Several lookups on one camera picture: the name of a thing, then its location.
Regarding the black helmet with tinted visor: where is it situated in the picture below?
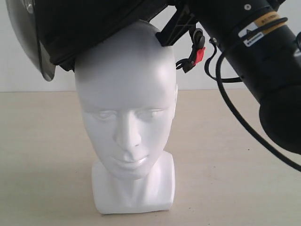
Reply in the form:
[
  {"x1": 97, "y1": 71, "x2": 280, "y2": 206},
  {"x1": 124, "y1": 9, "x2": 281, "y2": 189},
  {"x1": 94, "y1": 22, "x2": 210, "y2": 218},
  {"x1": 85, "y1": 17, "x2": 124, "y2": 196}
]
[{"x1": 4, "y1": 0, "x2": 207, "y2": 82}]

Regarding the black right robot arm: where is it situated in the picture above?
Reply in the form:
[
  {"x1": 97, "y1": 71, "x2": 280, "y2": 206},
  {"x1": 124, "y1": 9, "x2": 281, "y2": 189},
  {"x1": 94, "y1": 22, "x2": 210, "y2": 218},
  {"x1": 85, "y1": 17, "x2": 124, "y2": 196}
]
[{"x1": 156, "y1": 0, "x2": 301, "y2": 154}]

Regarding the white mannequin head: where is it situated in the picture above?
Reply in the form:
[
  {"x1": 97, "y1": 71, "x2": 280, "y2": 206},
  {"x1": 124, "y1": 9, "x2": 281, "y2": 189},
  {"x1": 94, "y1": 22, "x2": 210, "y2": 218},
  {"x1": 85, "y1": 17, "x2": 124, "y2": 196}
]
[{"x1": 75, "y1": 20, "x2": 178, "y2": 214}]

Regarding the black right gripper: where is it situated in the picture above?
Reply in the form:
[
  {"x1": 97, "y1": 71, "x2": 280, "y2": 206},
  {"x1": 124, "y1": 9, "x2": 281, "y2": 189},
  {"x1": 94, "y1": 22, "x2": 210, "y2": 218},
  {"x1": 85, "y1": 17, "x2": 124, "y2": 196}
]
[{"x1": 156, "y1": 0, "x2": 198, "y2": 47}]

